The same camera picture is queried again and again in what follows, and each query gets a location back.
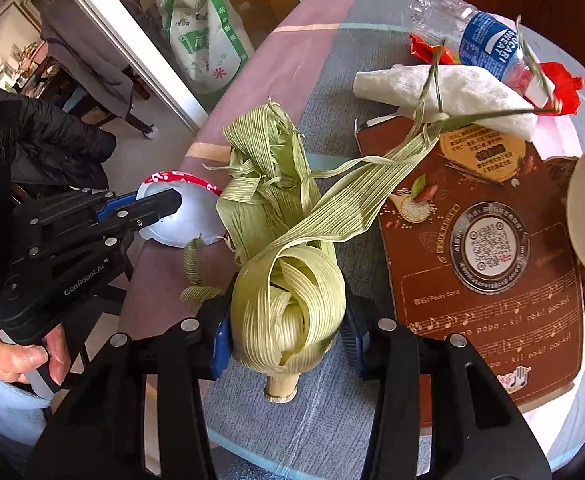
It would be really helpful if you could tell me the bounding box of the red rimmed paper bowl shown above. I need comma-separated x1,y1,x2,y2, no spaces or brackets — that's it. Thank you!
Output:
136,170,226,249

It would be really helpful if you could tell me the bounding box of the clear plastic bottle blue label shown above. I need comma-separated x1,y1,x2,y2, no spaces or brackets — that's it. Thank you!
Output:
403,0,559,107

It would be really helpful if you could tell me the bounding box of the person's left hand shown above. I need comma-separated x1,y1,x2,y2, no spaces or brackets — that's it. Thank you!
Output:
0,324,72,397

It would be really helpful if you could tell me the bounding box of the green corn husk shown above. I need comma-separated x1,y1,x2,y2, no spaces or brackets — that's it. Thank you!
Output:
180,15,563,406
202,101,323,267

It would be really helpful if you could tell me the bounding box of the white door frame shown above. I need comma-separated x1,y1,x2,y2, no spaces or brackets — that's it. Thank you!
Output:
56,0,209,129

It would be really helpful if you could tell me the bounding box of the black padded jacket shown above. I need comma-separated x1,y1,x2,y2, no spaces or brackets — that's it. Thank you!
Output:
0,84,118,202

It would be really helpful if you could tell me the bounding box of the dark wooden chair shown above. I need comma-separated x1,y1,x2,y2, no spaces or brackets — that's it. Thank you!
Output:
47,57,156,137

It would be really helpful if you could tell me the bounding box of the striped tablecloth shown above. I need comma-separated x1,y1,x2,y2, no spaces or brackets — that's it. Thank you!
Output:
116,0,585,480

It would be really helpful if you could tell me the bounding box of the white paper tissue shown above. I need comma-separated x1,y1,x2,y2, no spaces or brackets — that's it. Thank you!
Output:
353,63,539,142

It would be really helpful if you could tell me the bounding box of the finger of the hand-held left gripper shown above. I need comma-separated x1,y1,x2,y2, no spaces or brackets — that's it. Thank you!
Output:
15,189,140,227
10,188,183,286

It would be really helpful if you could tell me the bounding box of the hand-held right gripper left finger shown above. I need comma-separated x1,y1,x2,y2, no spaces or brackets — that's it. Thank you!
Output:
25,282,236,480

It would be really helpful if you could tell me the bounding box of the flattened brown cardboard box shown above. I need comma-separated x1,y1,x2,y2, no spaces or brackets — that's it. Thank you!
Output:
355,115,585,429

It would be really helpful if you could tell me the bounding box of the grey coat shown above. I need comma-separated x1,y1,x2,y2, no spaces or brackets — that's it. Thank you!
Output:
39,2,136,117

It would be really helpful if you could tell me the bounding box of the red plastic wrapper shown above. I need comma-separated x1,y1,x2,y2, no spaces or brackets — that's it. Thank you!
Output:
409,32,585,117

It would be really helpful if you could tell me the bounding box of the white green plastic bag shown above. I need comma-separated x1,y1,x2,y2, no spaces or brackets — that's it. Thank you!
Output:
154,0,254,97

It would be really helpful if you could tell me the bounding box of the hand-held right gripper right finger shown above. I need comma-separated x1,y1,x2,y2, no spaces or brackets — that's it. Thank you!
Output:
341,294,554,480

